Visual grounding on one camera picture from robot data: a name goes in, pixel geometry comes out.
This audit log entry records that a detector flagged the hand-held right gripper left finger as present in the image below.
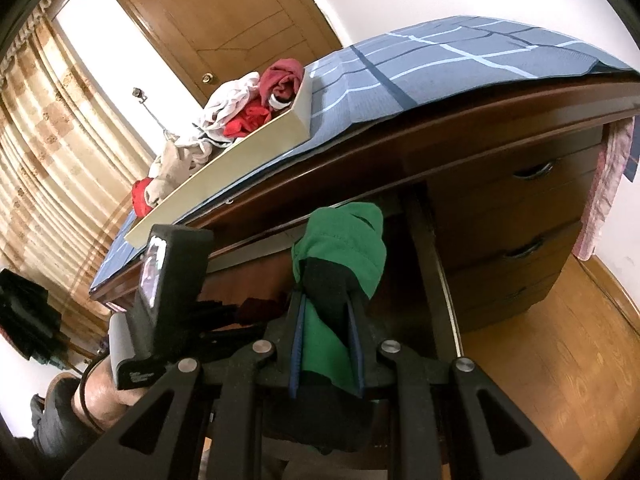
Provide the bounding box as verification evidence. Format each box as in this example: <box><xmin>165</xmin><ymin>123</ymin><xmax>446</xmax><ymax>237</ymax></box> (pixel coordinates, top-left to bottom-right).
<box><xmin>62</xmin><ymin>292</ymin><xmax>307</xmax><ymax>480</ymax></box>

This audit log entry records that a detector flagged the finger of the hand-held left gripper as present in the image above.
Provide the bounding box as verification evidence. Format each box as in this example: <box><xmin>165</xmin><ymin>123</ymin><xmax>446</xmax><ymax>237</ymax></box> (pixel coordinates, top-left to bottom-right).
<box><xmin>196</xmin><ymin>300</ymin><xmax>242</xmax><ymax>322</ymax></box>
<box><xmin>207</xmin><ymin>324</ymin><xmax>268</xmax><ymax>337</ymax></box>

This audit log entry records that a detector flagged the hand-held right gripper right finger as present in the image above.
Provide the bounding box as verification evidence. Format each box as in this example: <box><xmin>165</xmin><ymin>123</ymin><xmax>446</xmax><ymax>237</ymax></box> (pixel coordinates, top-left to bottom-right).
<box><xmin>345</xmin><ymin>300</ymin><xmax>582</xmax><ymax>480</ymax></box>

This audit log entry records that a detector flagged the green and black underwear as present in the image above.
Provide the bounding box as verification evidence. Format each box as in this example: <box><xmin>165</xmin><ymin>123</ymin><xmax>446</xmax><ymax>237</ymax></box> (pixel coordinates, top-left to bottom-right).
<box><xmin>261</xmin><ymin>202</ymin><xmax>389</xmax><ymax>455</ymax></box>

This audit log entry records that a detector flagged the wooden drawer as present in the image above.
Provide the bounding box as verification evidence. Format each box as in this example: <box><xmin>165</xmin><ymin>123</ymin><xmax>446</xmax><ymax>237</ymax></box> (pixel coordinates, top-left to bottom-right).
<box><xmin>424</xmin><ymin>146</ymin><xmax>602</xmax><ymax>263</ymax></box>
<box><xmin>200</xmin><ymin>192</ymin><xmax>465</xmax><ymax>480</ymax></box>
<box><xmin>457</xmin><ymin>264</ymin><xmax>567</xmax><ymax>334</ymax></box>
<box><xmin>447</xmin><ymin>222</ymin><xmax>585</xmax><ymax>307</ymax></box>

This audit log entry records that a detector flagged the beige dotted underwear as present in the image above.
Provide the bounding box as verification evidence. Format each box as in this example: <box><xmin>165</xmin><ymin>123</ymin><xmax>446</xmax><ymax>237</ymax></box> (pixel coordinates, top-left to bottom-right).
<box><xmin>149</xmin><ymin>142</ymin><xmax>212</xmax><ymax>202</ymax></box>

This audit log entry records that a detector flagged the beige shallow tray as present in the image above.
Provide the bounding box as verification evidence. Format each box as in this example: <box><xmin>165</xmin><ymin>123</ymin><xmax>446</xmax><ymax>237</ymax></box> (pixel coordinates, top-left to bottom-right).
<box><xmin>125</xmin><ymin>72</ymin><xmax>314</xmax><ymax>249</ymax></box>

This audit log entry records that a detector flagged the white and black underwear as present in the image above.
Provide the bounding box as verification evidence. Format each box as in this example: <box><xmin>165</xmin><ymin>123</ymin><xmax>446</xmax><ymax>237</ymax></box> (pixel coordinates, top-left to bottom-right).
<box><xmin>176</xmin><ymin>127</ymin><xmax>236</xmax><ymax>162</ymax></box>

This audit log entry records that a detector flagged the pale pink underwear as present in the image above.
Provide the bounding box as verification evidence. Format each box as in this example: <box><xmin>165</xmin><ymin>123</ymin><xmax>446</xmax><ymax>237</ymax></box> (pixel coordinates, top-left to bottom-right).
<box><xmin>192</xmin><ymin>72</ymin><xmax>262</xmax><ymax>133</ymax></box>

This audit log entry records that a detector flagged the dark red grey-banded underwear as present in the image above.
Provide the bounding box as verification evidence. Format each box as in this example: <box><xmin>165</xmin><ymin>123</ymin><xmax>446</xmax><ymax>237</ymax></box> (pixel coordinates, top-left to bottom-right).
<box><xmin>258</xmin><ymin>58</ymin><xmax>305</xmax><ymax>109</ymax></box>

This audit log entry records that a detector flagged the person's left forearm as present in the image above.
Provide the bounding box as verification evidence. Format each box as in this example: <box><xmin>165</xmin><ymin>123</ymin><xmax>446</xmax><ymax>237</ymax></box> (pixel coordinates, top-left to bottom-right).
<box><xmin>27</xmin><ymin>372</ymin><xmax>101</xmax><ymax>467</ymax></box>

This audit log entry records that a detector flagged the closed wooden drawer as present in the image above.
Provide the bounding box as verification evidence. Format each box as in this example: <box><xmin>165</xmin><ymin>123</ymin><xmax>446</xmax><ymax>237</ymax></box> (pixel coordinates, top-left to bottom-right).
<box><xmin>457</xmin><ymin>264</ymin><xmax>567</xmax><ymax>334</ymax></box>
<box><xmin>447</xmin><ymin>222</ymin><xmax>585</xmax><ymax>307</ymax></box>
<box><xmin>424</xmin><ymin>146</ymin><xmax>602</xmax><ymax>263</ymax></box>

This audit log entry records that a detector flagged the person's left hand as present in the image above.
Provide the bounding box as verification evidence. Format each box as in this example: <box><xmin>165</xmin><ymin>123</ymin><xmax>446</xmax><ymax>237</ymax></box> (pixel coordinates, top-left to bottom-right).
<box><xmin>74</xmin><ymin>355</ymin><xmax>152</xmax><ymax>432</ymax></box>

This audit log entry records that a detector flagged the black bag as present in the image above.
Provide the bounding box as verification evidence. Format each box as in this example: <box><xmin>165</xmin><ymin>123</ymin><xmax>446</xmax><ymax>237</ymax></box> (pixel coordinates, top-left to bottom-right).
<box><xmin>0</xmin><ymin>267</ymin><xmax>65</xmax><ymax>363</ymax></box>

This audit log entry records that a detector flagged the beige patterned curtain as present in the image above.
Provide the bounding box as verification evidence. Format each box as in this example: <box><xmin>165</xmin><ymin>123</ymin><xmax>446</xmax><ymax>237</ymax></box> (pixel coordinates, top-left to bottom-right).
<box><xmin>0</xmin><ymin>12</ymin><xmax>167</xmax><ymax>361</ymax></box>

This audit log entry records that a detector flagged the metal tripod stand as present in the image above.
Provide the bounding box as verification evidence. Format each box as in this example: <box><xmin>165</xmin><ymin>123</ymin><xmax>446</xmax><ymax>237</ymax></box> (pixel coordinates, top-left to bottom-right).
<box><xmin>132</xmin><ymin>87</ymin><xmax>182</xmax><ymax>147</ymax></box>

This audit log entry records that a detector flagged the dark wooden desk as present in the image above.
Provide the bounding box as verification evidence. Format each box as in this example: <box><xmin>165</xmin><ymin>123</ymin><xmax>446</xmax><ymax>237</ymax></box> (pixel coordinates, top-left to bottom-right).
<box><xmin>90</xmin><ymin>72</ymin><xmax>640</xmax><ymax>341</ymax></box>

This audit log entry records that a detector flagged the brown wooden door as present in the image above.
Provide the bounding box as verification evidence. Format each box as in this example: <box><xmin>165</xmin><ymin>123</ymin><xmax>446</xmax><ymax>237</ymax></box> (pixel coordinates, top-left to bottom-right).
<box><xmin>97</xmin><ymin>0</ymin><xmax>344</xmax><ymax>107</ymax></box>

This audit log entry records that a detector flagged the blue checked cloth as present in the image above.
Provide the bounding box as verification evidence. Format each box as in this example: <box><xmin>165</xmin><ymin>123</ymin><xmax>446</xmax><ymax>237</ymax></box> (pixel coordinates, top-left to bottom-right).
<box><xmin>90</xmin><ymin>16</ymin><xmax>637</xmax><ymax>292</ymax></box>

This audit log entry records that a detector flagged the pink hanging cloth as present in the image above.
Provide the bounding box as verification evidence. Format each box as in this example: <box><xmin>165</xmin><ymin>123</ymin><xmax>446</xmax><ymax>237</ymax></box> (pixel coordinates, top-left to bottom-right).
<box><xmin>574</xmin><ymin>116</ymin><xmax>637</xmax><ymax>262</ymax></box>

